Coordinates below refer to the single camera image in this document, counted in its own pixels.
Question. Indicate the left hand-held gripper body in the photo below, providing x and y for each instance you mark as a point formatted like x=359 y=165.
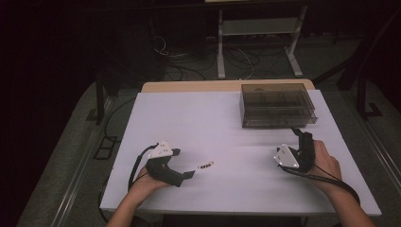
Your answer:
x=157 y=167

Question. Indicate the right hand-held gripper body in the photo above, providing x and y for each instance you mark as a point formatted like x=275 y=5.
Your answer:
x=305 y=154

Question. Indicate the smoky transparent drawer box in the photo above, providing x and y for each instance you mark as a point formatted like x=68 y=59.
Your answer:
x=271 y=94

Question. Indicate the person's left hand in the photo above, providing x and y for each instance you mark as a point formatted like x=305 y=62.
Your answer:
x=145 y=186

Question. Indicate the person's right hand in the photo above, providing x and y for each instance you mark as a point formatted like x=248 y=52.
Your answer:
x=326 y=167

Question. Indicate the white table board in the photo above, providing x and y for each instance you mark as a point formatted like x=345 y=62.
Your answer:
x=220 y=145

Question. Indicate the wooden table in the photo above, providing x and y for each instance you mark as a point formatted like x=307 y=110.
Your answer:
x=195 y=85

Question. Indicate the black stand leg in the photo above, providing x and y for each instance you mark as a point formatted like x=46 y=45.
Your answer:
x=362 y=101
x=100 y=101

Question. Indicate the white metal stand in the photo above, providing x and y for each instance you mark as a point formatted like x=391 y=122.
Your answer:
x=258 y=26

